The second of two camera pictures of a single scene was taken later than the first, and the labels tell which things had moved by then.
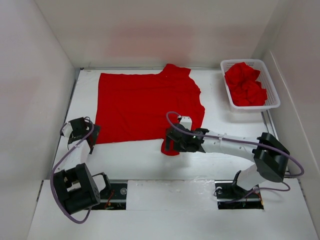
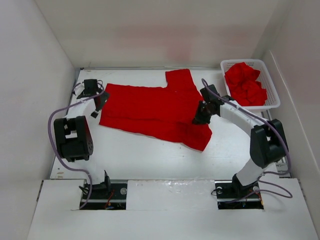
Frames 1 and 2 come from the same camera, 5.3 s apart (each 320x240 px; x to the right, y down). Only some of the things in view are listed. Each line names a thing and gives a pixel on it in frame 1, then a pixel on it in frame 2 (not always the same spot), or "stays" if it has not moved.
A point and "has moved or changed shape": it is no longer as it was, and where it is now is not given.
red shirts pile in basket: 240,80 stays
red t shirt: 137,107 has moved or changed shape
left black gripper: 94,136 → 103,98
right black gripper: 178,148 → 200,119
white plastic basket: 273,101 stays
